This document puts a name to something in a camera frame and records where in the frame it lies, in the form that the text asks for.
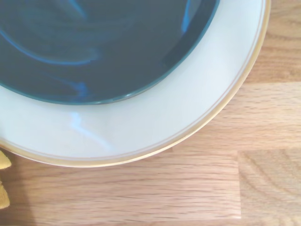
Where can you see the yellow terry towel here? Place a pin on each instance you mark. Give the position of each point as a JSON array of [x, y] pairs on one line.
[[3, 197]]

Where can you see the cream plate with tan rim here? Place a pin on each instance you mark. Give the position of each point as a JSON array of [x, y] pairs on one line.
[[169, 106]]

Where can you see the dark blue plate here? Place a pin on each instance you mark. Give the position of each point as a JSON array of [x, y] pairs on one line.
[[82, 47]]

